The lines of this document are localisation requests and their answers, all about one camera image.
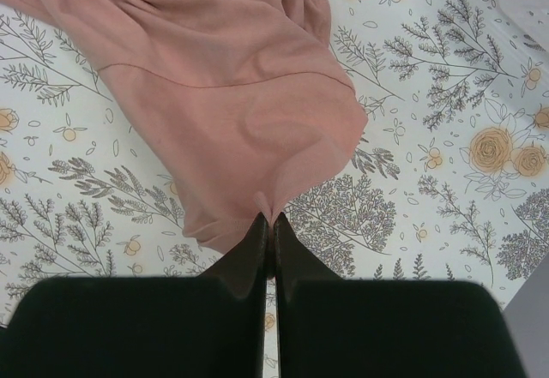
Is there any floral patterned table mat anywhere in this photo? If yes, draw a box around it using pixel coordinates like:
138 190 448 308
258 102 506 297
0 0 549 378

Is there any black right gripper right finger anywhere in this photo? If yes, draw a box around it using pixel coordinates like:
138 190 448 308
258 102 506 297
273 215 525 377

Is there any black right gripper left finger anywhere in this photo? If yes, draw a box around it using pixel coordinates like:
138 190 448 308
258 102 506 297
1 215 268 377

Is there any pink t shirt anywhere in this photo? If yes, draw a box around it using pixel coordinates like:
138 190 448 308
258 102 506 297
1 0 367 253

